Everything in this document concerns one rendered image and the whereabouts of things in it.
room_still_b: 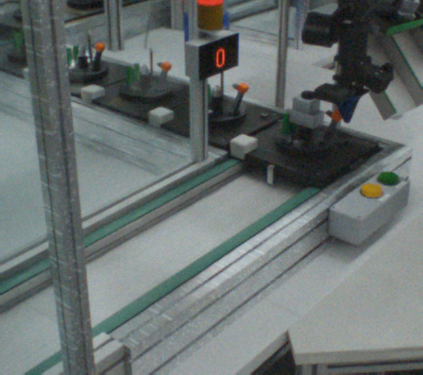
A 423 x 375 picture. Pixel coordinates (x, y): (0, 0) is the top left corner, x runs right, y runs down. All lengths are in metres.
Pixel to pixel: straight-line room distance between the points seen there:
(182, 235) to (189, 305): 0.28
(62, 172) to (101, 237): 0.56
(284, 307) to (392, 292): 0.21
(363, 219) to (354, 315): 0.19
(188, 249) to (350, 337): 0.33
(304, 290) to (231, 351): 0.22
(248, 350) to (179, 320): 0.14
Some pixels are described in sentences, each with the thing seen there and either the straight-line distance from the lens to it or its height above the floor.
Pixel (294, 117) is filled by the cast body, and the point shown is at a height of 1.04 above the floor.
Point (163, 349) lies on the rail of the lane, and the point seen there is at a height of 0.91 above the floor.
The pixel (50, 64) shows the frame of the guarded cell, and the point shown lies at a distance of 0.77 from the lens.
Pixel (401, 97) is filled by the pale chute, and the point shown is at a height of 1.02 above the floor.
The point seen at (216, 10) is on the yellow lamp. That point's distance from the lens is 1.45.
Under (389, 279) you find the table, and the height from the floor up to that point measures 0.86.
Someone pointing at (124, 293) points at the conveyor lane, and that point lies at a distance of 1.27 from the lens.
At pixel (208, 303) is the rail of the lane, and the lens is 1.21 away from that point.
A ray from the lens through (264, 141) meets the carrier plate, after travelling 1.67.
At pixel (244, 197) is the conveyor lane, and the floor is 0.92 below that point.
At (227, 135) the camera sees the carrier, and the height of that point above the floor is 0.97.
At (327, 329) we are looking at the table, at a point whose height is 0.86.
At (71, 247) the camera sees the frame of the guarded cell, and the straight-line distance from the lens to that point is 0.87.
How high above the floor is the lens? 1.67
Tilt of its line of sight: 27 degrees down
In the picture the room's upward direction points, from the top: straight up
